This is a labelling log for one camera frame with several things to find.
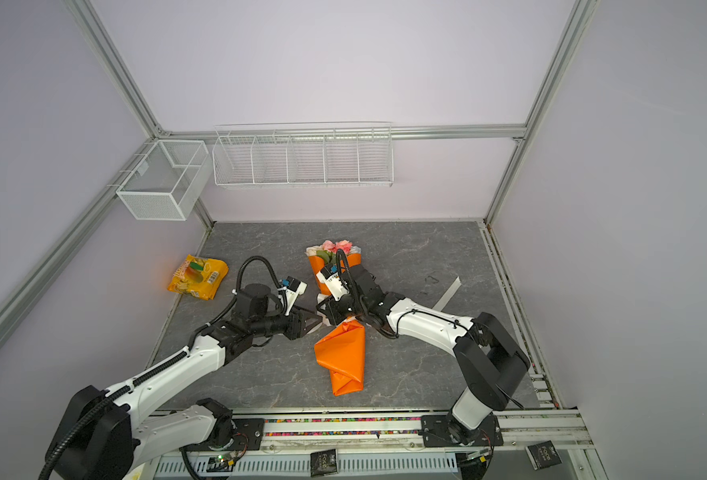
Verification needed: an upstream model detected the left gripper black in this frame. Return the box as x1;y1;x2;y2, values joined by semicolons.
250;303;323;341

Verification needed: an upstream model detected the orange wrapping paper sheet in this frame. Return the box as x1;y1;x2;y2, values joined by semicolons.
310;251;365;396

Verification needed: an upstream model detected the dark pink fake rose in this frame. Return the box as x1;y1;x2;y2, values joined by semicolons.
336;240;355;255

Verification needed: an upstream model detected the cream fake rose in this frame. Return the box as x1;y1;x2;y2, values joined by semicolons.
306;245;324;257

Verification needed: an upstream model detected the white ribbon gold lettering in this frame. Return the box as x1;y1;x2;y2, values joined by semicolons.
433;277;463;311

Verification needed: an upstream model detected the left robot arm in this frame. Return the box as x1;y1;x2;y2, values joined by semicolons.
40;277;321;479

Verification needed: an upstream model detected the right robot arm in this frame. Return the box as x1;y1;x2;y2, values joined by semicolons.
317;265;531;446

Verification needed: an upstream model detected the yellow snack bag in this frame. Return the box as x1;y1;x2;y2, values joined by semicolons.
168;255;230;301

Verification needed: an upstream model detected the black box centre front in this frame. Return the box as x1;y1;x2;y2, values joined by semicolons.
310;448;340;478

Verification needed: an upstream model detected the black box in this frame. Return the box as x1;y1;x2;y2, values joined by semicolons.
310;448;340;478
525;440;563;471

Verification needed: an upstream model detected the white mesh box basket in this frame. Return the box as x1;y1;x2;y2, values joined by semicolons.
117;140;214;221

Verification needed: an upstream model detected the black box right front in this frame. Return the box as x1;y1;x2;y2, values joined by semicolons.
525;440;563;471

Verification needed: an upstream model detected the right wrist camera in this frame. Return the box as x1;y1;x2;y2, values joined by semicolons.
317;266;350;301

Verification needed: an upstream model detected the aluminium front rail frame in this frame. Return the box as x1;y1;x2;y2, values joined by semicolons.
136;407;607;480

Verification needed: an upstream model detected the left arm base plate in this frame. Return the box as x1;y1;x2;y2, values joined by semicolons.
207;417;266;452

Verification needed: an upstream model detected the white slotted cable duct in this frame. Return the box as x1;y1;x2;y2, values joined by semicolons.
190;452;459;479

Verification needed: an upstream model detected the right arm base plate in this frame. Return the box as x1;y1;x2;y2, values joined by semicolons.
421;413;503;448

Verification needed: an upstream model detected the white wire wall shelf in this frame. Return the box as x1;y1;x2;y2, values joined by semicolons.
213;122;395;188

